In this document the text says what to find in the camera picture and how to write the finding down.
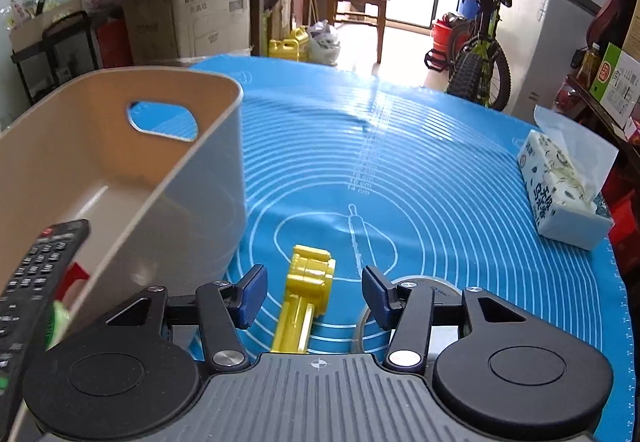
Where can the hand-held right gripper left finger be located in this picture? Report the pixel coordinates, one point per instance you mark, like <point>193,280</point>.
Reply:
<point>252,294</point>

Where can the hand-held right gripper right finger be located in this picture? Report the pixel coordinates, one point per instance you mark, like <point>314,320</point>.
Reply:
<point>377,297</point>

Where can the yellow plastic toy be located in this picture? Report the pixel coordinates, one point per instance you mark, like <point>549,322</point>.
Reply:
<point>310,272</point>

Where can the beige plastic basket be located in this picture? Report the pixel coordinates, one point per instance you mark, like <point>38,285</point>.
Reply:
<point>190,202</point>

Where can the red silver action figure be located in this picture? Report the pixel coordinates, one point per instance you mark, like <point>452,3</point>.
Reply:
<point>75,274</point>

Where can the green round tin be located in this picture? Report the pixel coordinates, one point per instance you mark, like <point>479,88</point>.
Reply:
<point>57,322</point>

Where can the black remote control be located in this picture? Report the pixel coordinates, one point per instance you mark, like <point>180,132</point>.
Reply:
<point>30,282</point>

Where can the white round disc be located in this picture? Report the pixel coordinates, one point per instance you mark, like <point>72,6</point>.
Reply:
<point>447,294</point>

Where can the blue silicone baking mat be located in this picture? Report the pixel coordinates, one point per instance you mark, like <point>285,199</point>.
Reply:
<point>425,202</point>

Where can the printed tissue pack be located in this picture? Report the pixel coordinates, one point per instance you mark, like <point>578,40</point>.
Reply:
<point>555,202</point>

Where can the yellow plastic jug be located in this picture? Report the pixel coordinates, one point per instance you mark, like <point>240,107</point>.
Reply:
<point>282,50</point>
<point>301,42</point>

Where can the green black bicycle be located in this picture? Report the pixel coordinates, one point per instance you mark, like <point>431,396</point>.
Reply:
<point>480,62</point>

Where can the knotted white plastic bag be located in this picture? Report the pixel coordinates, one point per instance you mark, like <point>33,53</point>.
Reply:
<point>324,45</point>

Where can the red gift bag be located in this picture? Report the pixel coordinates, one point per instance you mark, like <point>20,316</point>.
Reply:
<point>625,222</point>

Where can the red plastic bucket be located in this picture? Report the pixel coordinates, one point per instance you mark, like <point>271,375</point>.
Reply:
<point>447,40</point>

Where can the stacked cardboard boxes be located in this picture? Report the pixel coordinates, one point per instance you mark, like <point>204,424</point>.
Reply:
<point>210,17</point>

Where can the dark wooden side table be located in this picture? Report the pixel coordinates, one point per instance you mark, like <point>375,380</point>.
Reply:
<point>600,122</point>

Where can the red plastic container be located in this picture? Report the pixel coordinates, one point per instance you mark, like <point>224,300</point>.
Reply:
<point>115,42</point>

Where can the white chest freezer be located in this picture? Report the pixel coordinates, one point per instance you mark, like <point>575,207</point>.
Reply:
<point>545,37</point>

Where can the black metal trolley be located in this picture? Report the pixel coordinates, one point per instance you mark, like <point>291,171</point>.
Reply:
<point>55,52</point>

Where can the amber oil bottle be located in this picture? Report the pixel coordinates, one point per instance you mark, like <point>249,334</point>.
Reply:
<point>587,65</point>

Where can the green white carton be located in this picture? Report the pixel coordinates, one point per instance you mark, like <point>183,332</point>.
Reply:
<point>617,82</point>

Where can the small brown cardboard box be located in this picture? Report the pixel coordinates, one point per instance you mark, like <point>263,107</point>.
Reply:
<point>35,25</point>

